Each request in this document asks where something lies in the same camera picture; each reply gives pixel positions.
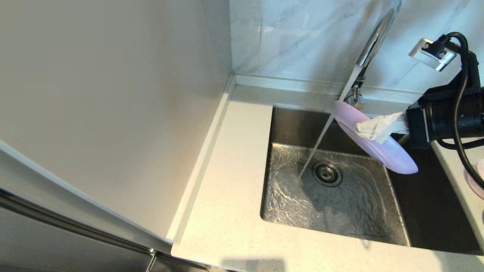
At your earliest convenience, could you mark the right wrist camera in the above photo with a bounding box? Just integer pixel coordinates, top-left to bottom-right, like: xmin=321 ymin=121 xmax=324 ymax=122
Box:
xmin=408 ymin=37 xmax=457 ymax=72

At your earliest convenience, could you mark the round metal drain strainer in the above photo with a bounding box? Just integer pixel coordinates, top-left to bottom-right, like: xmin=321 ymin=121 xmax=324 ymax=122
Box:
xmin=312 ymin=161 xmax=343 ymax=188

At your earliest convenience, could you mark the chrome gooseneck kitchen faucet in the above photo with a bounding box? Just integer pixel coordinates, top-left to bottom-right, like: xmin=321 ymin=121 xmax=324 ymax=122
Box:
xmin=342 ymin=0 xmax=402 ymax=110

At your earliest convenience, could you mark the chrome refrigerator door handle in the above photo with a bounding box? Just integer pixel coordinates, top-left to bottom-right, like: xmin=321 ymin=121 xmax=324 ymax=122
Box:
xmin=0 ymin=188 xmax=158 ymax=272

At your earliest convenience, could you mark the stainless steel sink basin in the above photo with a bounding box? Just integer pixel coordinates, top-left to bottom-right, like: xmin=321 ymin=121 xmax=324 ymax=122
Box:
xmin=260 ymin=106 xmax=482 ymax=254

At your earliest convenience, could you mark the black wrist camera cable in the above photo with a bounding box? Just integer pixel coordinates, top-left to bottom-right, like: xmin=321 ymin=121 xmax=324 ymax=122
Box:
xmin=435 ymin=32 xmax=484 ymax=189

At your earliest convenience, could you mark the pink plastic cup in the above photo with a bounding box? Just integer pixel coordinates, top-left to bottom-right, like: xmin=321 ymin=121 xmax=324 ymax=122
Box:
xmin=467 ymin=159 xmax=484 ymax=200

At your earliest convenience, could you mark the running water stream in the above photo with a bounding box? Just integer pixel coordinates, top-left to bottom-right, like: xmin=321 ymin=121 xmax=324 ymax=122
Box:
xmin=298 ymin=64 xmax=363 ymax=180

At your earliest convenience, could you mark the purple plastic plate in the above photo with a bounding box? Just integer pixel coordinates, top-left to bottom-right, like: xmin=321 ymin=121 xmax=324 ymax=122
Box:
xmin=333 ymin=100 xmax=419 ymax=175

